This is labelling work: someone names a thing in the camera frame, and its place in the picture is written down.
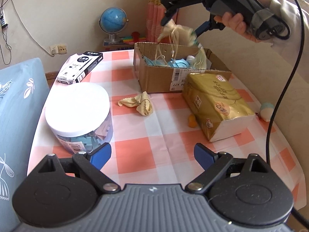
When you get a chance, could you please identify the cardboard box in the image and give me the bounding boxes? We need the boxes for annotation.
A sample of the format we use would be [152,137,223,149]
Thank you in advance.
[133,42,232,94]

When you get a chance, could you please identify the blue cushion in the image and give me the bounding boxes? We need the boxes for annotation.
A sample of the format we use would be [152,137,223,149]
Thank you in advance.
[0,58,50,232]

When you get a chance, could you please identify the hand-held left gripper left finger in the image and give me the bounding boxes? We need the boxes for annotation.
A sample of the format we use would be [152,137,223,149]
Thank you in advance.
[26,142,121,195]

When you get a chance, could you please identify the person's right forearm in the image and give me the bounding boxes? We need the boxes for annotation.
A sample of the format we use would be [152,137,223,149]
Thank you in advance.
[269,0,309,62]

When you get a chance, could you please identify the colourful pop toy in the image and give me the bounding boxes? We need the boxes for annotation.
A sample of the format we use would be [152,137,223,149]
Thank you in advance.
[120,31,148,45]

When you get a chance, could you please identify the black hanging cables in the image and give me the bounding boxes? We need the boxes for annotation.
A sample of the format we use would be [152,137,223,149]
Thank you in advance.
[0,0,12,65]

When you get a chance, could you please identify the small yellow soft toy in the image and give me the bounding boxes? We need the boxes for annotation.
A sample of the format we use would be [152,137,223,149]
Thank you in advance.
[188,114,198,129]

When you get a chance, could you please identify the gold tissue pack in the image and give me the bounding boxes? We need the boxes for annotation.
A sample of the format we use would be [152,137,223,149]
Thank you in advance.
[181,72,256,143]

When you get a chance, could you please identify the pink patterned curtain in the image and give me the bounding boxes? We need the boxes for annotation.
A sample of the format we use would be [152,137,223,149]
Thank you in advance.
[146,0,179,44]

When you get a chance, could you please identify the pink checked tablecloth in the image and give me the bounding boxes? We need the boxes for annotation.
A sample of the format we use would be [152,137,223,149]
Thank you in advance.
[26,45,305,200]

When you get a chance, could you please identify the blue globe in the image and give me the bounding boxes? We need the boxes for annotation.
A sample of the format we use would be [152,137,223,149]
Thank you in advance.
[99,7,127,45]

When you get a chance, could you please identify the beige drawstring pouch with tassel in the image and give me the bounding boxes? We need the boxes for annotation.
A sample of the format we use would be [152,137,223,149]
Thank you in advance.
[157,20,208,70]

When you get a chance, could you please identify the white wall cable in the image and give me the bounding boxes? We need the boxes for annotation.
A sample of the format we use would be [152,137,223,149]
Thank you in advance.
[7,0,53,53]

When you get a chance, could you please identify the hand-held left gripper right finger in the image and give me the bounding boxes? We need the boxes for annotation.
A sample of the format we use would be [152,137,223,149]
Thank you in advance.
[185,143,278,195]

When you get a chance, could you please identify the blue face mask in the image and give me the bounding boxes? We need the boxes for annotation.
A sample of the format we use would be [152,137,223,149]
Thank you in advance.
[142,56,170,67]
[168,59,192,69]

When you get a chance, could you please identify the white power strip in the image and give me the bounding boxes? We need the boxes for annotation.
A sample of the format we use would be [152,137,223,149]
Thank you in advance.
[0,9,8,29]

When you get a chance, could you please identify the flat printed box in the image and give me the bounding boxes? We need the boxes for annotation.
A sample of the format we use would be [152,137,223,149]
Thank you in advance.
[103,40,136,52]

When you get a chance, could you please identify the yellow cleaning cloth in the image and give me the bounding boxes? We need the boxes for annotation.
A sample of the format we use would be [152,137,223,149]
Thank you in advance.
[117,91,154,117]

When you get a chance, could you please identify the person's right hand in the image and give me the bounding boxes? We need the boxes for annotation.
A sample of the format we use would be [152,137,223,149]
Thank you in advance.
[214,0,273,43]

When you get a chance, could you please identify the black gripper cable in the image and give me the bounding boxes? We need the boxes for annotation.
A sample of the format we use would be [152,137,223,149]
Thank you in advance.
[230,0,309,223]

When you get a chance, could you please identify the black and white carton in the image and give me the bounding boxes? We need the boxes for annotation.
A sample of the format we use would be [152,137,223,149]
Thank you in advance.
[57,51,103,85]

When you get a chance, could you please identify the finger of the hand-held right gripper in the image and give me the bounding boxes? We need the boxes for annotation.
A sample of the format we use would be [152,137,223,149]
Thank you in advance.
[160,3,179,26]
[194,20,213,38]

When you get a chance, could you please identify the blue and white plush toy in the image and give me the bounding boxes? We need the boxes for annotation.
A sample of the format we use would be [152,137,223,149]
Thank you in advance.
[257,102,275,122]

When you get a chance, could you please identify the clear jar with white lid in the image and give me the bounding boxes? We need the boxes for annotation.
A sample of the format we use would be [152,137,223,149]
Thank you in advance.
[45,82,114,155]

